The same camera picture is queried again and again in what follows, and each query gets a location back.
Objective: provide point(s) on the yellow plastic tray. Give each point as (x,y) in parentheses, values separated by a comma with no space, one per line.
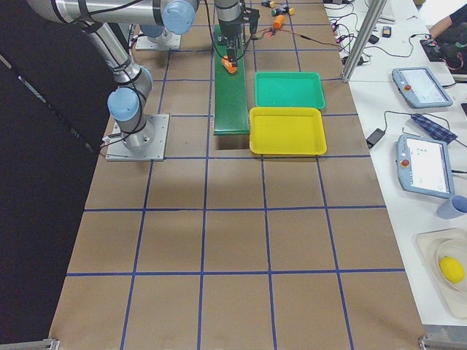
(287,131)

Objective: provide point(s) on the beige tray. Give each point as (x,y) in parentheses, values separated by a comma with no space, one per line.
(434,246)

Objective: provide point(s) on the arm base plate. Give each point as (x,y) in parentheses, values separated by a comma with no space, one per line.
(143,44)
(148,144)

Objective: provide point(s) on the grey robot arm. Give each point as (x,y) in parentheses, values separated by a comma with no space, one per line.
(156,34)
(126,104)

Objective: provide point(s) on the teach pendant tablet far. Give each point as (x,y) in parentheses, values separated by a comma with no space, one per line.
(420,88)

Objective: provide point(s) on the green plastic tray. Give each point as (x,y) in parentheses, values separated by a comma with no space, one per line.
(289,89)

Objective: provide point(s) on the blue cup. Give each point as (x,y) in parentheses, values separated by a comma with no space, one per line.
(453,208)

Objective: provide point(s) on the white bowl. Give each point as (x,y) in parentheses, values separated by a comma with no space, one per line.
(454,248)

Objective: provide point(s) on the orange cylinder marked 4680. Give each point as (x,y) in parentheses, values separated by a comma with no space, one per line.
(230,67)

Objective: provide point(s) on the yellow lemon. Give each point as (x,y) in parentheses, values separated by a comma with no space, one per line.
(451,269)

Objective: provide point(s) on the aluminium frame post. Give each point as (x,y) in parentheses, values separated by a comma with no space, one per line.
(374,11)

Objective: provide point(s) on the black power adapter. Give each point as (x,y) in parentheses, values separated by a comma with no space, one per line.
(374,137)

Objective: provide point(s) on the teach pendant tablet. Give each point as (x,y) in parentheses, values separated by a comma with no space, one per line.
(420,88)
(423,166)

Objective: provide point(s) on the teach pendant tablet near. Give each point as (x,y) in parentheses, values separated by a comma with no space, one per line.
(423,166)

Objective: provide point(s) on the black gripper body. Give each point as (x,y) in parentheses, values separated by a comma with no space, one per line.
(229,31)

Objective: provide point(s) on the plain orange cylinder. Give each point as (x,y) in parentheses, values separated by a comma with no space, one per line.
(278,22)

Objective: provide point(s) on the blue plaid cloth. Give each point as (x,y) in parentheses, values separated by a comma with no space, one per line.
(433,129)

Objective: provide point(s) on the green conveyor belt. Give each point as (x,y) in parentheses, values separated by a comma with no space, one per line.
(231,115)

